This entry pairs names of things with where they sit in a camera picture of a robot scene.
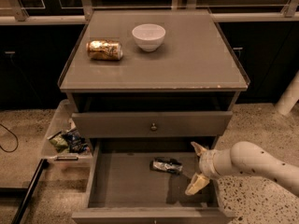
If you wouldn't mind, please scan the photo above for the gold soda can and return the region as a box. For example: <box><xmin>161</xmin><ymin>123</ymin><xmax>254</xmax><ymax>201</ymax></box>
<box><xmin>86</xmin><ymin>39</ymin><xmax>123</xmax><ymax>61</ymax></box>

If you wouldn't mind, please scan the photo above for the metal window railing frame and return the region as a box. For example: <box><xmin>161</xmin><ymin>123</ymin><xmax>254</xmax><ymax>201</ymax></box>
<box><xmin>0</xmin><ymin>0</ymin><xmax>299</xmax><ymax>25</ymax></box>

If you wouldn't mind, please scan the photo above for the open grey middle drawer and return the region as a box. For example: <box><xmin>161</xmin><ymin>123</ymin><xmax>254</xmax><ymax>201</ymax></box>
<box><xmin>72</xmin><ymin>140</ymin><xmax>235</xmax><ymax>224</ymax></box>

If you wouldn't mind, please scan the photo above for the white ceramic bowl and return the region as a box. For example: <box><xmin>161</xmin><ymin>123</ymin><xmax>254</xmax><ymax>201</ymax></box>
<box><xmin>132</xmin><ymin>23</ymin><xmax>166</xmax><ymax>52</ymax></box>

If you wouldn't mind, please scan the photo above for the round brass drawer knob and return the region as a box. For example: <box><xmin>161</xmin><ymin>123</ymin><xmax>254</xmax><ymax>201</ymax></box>
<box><xmin>150</xmin><ymin>123</ymin><xmax>158</xmax><ymax>132</ymax></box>

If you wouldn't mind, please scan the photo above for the black floor cable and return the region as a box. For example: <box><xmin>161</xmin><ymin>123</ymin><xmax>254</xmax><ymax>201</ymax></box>
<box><xmin>0</xmin><ymin>123</ymin><xmax>20</xmax><ymax>153</ymax></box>

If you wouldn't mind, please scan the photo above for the clear plastic storage bin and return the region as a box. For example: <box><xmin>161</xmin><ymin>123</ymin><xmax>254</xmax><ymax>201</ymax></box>
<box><xmin>41</xmin><ymin>99</ymin><xmax>93</xmax><ymax>168</ymax></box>

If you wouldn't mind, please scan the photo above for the green snack bag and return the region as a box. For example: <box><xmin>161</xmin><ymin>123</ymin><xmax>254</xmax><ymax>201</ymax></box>
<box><xmin>48</xmin><ymin>133</ymin><xmax>68</xmax><ymax>153</ymax></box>

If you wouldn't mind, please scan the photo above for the dark blue snack bag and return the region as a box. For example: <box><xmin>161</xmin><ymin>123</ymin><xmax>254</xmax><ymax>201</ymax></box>
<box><xmin>62</xmin><ymin>129</ymin><xmax>89</xmax><ymax>153</ymax></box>

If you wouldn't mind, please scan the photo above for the grey wooden drawer cabinet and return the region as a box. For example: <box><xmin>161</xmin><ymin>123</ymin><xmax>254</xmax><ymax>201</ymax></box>
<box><xmin>57</xmin><ymin>9</ymin><xmax>250</xmax><ymax>224</ymax></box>

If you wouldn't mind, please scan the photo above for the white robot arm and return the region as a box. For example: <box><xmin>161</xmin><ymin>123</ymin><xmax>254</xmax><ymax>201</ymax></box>
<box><xmin>185</xmin><ymin>141</ymin><xmax>299</xmax><ymax>196</ymax></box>

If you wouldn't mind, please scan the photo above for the grey top drawer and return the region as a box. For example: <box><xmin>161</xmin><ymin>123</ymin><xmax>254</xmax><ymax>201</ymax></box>
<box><xmin>72</xmin><ymin>111</ymin><xmax>233</xmax><ymax>138</ymax></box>

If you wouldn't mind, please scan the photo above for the black metal floor frame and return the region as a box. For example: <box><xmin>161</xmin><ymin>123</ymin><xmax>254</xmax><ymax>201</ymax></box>
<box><xmin>0</xmin><ymin>159</ymin><xmax>49</xmax><ymax>224</ymax></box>

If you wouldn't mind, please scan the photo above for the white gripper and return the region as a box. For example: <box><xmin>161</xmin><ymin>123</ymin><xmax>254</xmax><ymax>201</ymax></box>
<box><xmin>185</xmin><ymin>142</ymin><xmax>221</xmax><ymax>196</ymax></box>

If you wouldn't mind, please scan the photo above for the silver blue redbull can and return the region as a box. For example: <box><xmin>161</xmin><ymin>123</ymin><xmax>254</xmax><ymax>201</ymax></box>
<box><xmin>150</xmin><ymin>157</ymin><xmax>183</xmax><ymax>175</ymax></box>

